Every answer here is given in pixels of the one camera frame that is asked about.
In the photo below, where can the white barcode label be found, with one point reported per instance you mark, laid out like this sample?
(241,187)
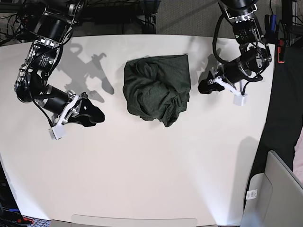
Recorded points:
(252,194)

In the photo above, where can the white camera mount, image-right gripper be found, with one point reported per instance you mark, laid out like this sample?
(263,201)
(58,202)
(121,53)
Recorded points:
(239,98)

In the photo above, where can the pink cloth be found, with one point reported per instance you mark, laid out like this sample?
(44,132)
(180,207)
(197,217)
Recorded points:
(298,158)

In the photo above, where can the black gripper, image-left arm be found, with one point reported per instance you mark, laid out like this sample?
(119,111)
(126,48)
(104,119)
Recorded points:
(83,112)

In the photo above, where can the blue-handled tool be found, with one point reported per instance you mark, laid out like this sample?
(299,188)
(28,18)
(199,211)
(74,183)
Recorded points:
(272,25)

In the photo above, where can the black aluminium frame post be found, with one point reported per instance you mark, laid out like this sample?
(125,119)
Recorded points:
(149,9)

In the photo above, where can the green long-sleeve T-shirt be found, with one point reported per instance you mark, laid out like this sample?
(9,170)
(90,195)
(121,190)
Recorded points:
(157,87)

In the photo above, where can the black box with blue label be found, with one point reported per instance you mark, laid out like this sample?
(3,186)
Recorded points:
(9,212)

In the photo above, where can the black gripper, image-right arm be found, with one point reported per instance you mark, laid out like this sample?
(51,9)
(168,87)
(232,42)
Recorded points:
(233,74)

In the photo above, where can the grey plastic bin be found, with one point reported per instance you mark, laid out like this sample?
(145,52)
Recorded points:
(279,202)

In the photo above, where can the red clamp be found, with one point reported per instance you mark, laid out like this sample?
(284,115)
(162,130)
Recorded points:
(281,50)

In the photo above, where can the white camera mount, image-left gripper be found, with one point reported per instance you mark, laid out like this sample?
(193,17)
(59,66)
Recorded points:
(58,131)

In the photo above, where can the orange-handled tool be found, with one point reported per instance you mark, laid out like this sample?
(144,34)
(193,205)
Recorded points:
(25,221)

